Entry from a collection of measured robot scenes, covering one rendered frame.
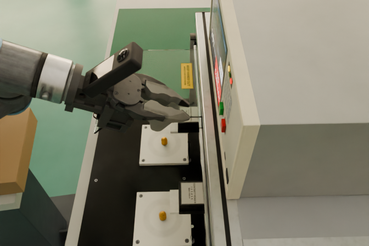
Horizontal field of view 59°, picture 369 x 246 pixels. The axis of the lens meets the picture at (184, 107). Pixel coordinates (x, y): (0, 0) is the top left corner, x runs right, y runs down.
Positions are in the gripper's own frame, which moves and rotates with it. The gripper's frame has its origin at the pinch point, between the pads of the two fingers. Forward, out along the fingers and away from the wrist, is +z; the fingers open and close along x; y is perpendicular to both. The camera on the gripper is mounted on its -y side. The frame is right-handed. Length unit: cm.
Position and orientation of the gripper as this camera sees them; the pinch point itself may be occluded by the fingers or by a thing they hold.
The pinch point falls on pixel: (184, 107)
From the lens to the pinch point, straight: 58.9
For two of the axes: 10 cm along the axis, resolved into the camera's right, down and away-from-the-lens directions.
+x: 0.2, 7.5, -6.6
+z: 9.1, 2.6, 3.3
